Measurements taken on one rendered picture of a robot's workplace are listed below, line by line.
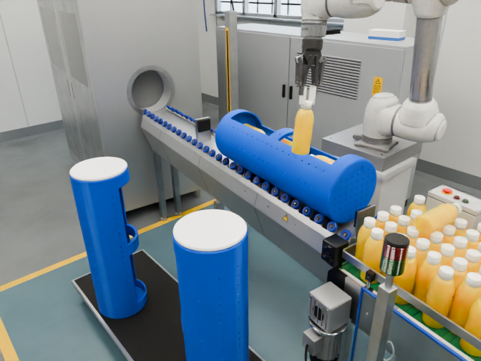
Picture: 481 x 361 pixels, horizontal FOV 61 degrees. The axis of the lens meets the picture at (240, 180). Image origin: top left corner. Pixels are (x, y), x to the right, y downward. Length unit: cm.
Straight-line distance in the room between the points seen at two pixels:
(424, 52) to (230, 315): 136
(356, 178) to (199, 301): 78
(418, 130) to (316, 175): 63
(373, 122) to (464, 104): 231
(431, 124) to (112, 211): 158
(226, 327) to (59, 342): 132
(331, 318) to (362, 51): 227
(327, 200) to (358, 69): 187
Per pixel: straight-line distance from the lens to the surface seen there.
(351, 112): 344
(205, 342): 173
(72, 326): 281
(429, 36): 196
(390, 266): 115
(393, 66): 320
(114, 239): 220
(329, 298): 152
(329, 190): 160
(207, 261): 145
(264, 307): 271
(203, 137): 267
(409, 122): 208
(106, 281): 236
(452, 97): 443
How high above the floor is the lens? 187
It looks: 26 degrees down
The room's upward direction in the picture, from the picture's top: 1 degrees counter-clockwise
